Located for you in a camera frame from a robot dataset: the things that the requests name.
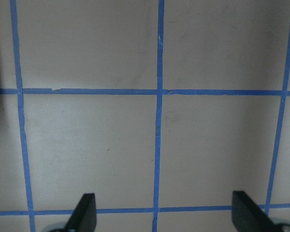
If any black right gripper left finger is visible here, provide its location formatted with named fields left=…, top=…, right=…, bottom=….
left=63, top=193, right=97, bottom=232

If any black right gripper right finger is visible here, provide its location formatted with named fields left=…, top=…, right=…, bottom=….
left=231, top=191, right=283, bottom=232

